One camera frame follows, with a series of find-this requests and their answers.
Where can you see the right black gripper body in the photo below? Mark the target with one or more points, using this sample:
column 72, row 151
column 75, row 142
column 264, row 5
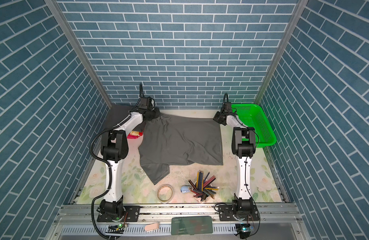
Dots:
column 218, row 117

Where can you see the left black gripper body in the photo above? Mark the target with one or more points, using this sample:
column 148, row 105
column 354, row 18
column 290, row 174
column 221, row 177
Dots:
column 152, row 113

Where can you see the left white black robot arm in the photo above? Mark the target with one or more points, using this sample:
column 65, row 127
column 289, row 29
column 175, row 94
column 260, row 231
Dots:
column 114, row 148

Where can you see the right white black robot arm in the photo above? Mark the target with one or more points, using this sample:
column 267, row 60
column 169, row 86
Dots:
column 243, row 147

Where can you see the folded dark grey t shirt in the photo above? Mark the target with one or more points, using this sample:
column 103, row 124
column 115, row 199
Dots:
column 117, row 114

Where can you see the folded red t shirt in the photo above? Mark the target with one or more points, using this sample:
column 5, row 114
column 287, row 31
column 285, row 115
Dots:
column 134, row 135

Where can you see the green plastic basket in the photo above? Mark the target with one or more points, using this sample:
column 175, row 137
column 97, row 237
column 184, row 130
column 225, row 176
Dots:
column 253, row 116

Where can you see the bundle of coloured pencils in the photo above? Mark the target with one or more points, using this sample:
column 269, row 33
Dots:
column 202, row 187

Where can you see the small blue pencil sharpener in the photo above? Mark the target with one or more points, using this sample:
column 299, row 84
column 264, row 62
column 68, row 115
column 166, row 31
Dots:
column 185, row 189

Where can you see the roll of clear tape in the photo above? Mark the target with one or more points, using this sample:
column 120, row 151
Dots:
column 165, row 194

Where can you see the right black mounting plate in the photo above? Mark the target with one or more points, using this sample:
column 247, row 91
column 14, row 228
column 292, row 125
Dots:
column 227, row 214

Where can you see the black mounting plate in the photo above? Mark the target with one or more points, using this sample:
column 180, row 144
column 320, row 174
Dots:
column 227, row 214
column 118, row 213

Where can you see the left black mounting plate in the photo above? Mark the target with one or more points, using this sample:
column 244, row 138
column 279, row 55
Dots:
column 118, row 213

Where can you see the right small circuit board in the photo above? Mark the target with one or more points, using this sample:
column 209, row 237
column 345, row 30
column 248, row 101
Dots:
column 243, row 231

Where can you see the small circuit board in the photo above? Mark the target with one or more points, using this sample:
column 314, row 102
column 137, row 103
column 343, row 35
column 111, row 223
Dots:
column 243, row 231
column 115, row 229

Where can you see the pink eraser block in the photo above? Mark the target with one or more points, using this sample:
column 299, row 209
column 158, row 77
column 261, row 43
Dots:
column 151, row 227

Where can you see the left small circuit board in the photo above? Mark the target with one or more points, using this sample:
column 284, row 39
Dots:
column 115, row 229

